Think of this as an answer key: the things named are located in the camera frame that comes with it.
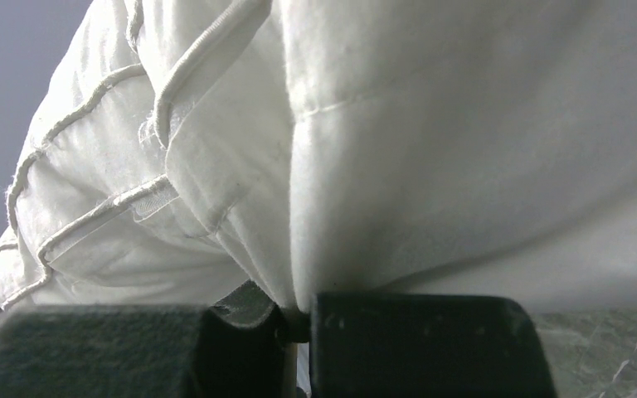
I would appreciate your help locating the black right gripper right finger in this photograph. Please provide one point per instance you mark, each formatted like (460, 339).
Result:
(402, 345)

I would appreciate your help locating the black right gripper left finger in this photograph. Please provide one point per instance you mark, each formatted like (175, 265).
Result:
(140, 351)

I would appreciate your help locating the white pillow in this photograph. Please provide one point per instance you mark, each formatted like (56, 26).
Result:
(434, 147)

